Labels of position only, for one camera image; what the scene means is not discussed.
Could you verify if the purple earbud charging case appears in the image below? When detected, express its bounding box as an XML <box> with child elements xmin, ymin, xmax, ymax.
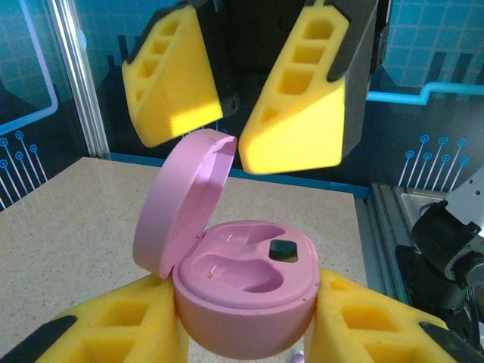
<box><xmin>132</xmin><ymin>128</ymin><xmax>321</xmax><ymax>360</ymax></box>

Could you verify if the aluminium side rail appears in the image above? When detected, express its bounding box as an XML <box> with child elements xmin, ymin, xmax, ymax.
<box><xmin>368</xmin><ymin>183</ymin><xmax>451</xmax><ymax>303</ymax></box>

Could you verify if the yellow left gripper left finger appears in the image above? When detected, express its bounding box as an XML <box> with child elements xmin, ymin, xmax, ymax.
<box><xmin>0</xmin><ymin>272</ymin><xmax>191</xmax><ymax>363</ymax></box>

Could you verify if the aluminium frame post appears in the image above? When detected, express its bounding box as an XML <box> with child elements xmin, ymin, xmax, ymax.
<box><xmin>48</xmin><ymin>0</ymin><xmax>113</xmax><ymax>160</ymax></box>

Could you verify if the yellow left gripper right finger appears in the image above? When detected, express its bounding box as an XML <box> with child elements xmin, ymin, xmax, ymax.
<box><xmin>306</xmin><ymin>267</ymin><xmax>484</xmax><ymax>363</ymax></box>

